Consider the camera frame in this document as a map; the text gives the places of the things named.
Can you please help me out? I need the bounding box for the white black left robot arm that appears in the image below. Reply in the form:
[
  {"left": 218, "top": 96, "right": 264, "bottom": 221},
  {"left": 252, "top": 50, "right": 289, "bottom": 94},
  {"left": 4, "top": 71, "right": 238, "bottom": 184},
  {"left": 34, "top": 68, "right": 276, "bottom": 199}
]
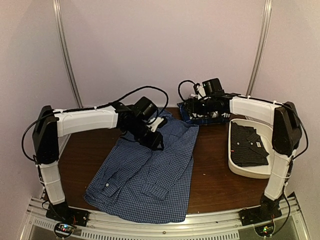
[{"left": 32, "top": 97, "right": 164, "bottom": 222}]

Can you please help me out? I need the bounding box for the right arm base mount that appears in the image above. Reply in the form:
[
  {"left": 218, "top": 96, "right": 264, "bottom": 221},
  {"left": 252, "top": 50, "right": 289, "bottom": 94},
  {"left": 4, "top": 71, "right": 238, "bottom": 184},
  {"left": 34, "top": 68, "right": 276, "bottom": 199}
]
[{"left": 238, "top": 206, "right": 282, "bottom": 226}]

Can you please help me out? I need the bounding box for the black white plaid folded shirt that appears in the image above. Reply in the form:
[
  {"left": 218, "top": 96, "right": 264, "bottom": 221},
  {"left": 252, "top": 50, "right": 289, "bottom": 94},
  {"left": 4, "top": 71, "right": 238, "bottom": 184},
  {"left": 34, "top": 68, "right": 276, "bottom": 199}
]
[{"left": 190, "top": 93, "right": 233, "bottom": 118}]

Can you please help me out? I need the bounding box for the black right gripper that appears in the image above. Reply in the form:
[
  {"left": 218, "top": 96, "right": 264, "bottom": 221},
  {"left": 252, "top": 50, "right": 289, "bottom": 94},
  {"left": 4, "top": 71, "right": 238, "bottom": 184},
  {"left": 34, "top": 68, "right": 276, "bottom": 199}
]
[{"left": 183, "top": 97, "right": 215, "bottom": 116}]

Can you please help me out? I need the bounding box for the right circuit board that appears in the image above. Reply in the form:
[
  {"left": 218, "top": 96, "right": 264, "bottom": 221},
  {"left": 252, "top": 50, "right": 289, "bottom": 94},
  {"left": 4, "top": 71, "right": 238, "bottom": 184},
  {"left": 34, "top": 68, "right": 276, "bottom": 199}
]
[{"left": 254, "top": 223, "right": 275, "bottom": 238}]

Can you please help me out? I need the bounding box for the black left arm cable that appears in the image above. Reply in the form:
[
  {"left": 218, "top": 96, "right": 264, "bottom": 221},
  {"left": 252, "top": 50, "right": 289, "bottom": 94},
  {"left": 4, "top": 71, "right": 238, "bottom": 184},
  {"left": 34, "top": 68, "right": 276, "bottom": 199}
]
[{"left": 21, "top": 86, "right": 170, "bottom": 163}]

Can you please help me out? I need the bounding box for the white plastic bin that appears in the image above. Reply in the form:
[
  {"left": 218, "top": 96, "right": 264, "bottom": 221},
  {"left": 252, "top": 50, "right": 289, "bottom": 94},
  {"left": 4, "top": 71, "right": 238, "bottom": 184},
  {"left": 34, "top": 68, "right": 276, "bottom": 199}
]
[{"left": 227, "top": 118, "right": 274, "bottom": 179}]

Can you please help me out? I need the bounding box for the dark blue folded printed shirt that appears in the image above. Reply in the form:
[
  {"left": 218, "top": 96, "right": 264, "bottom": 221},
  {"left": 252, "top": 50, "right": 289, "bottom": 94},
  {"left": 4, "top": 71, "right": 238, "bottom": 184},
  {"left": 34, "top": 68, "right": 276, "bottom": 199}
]
[{"left": 177, "top": 102, "right": 230, "bottom": 126}]

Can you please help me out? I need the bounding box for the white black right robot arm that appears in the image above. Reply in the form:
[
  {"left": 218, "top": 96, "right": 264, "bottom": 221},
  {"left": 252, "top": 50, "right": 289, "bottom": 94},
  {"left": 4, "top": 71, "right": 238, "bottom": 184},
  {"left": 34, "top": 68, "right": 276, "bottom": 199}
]
[{"left": 184, "top": 93, "right": 305, "bottom": 221}]

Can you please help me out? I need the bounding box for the circuit board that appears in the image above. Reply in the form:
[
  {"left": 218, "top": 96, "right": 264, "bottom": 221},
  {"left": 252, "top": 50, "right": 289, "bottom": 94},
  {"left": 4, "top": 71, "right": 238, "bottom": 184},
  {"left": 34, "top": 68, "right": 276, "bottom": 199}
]
[
  {"left": 53, "top": 222, "right": 75, "bottom": 238},
  {"left": 254, "top": 223, "right": 275, "bottom": 238}
]

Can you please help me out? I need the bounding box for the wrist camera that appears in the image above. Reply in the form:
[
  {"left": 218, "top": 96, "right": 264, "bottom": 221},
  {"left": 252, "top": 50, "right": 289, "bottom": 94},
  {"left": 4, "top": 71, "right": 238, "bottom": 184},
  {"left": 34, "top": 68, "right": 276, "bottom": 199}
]
[
  {"left": 193, "top": 78, "right": 225, "bottom": 99},
  {"left": 132, "top": 96, "right": 168, "bottom": 132}
]

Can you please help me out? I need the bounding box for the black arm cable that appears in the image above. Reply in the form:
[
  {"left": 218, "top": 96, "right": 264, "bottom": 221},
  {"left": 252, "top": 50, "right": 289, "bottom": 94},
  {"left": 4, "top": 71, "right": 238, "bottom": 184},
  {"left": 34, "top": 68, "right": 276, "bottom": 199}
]
[
  {"left": 21, "top": 86, "right": 170, "bottom": 163},
  {"left": 177, "top": 79, "right": 201, "bottom": 106}
]

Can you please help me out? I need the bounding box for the aluminium front rail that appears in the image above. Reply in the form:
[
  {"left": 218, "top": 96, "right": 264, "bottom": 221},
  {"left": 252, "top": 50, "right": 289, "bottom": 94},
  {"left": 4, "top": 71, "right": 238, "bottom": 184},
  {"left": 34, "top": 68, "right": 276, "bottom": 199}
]
[{"left": 24, "top": 192, "right": 306, "bottom": 240}]

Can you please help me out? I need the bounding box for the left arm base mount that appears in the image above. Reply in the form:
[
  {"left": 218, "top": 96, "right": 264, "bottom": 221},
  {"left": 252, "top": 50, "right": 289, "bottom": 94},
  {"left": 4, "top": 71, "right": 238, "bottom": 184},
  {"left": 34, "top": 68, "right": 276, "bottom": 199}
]
[{"left": 45, "top": 205, "right": 89, "bottom": 227}]

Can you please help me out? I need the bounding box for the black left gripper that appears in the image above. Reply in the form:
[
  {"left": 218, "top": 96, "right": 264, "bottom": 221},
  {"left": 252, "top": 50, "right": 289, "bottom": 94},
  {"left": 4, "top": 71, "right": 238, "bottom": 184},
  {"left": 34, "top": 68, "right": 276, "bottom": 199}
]
[{"left": 126, "top": 121, "right": 165, "bottom": 152}]

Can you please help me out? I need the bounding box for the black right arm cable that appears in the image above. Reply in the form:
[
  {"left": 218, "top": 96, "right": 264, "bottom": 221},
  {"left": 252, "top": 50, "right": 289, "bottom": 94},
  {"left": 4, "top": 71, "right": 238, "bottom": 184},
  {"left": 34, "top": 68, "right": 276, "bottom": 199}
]
[{"left": 177, "top": 79, "right": 201, "bottom": 106}]

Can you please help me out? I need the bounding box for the aluminium frame post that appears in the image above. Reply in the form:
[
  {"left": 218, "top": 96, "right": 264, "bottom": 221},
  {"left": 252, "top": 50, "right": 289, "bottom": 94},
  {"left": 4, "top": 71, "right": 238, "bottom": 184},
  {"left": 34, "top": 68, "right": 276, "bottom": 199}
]
[
  {"left": 52, "top": 0, "right": 83, "bottom": 108},
  {"left": 245, "top": 0, "right": 273, "bottom": 96}
]

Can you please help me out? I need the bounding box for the dark striped folded shirt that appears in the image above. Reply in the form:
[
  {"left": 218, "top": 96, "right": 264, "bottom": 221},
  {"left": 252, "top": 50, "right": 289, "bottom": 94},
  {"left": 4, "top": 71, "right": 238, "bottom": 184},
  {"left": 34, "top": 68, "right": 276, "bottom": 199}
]
[{"left": 230, "top": 122, "right": 269, "bottom": 167}]

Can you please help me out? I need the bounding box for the blue checked long sleeve shirt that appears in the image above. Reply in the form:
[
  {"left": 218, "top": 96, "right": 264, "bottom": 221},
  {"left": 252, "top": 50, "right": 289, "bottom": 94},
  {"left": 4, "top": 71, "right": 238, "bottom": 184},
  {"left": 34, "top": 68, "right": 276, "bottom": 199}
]
[{"left": 83, "top": 111, "right": 199, "bottom": 224}]

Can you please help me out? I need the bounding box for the right aluminium frame post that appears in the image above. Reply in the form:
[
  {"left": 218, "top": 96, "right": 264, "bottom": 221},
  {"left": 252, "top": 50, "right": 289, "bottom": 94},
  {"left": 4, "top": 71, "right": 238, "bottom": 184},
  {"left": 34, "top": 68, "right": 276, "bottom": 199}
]
[{"left": 245, "top": 0, "right": 273, "bottom": 96}]

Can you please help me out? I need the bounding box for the left circuit board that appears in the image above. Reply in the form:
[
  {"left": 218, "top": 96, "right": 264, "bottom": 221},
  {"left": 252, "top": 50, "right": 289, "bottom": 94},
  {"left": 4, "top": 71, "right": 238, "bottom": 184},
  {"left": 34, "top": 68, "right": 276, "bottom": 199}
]
[{"left": 53, "top": 222, "right": 75, "bottom": 238}]

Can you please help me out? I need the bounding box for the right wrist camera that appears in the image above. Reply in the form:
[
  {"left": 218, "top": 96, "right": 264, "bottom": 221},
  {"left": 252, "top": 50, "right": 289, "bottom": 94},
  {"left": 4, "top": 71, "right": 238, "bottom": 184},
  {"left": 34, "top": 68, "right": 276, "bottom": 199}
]
[{"left": 193, "top": 78, "right": 225, "bottom": 99}]

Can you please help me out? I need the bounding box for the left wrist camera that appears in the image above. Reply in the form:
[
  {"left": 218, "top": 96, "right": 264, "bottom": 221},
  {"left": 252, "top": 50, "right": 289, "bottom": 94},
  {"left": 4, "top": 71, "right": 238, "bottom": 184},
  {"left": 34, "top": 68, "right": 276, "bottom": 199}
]
[{"left": 132, "top": 96, "right": 168, "bottom": 132}]

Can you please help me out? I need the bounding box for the left aluminium frame post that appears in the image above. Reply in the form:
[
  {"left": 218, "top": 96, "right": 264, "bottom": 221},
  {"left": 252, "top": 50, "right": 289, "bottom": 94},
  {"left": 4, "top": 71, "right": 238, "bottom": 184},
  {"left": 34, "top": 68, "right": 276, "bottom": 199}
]
[{"left": 52, "top": 0, "right": 83, "bottom": 108}]

